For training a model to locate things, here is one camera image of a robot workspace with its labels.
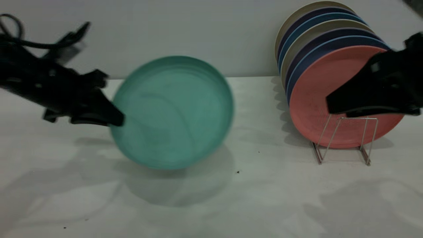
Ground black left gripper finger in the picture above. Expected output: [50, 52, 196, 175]
[70, 90, 125, 127]
[83, 69, 109, 89]

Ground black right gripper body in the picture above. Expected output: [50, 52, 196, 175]
[373, 31, 423, 109]

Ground green round plate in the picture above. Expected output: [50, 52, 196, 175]
[110, 56, 234, 170]

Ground metal wire plate rack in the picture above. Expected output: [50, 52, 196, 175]
[311, 114, 378, 166]

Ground teal blue round plate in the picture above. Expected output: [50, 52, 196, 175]
[278, 13, 368, 74]

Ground pink round plate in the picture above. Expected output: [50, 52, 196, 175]
[289, 46, 405, 149]

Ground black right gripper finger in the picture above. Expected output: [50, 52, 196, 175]
[344, 108, 422, 118]
[326, 56, 380, 114]

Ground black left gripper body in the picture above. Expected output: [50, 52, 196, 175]
[15, 48, 99, 123]

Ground dark purple round plate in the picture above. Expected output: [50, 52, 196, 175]
[284, 28, 384, 91]

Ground beige round plate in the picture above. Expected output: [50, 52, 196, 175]
[274, 1, 356, 59]
[280, 19, 374, 83]

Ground dark navy round plate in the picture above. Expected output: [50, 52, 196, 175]
[276, 7, 357, 63]

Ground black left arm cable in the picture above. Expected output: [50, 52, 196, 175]
[0, 14, 90, 50]

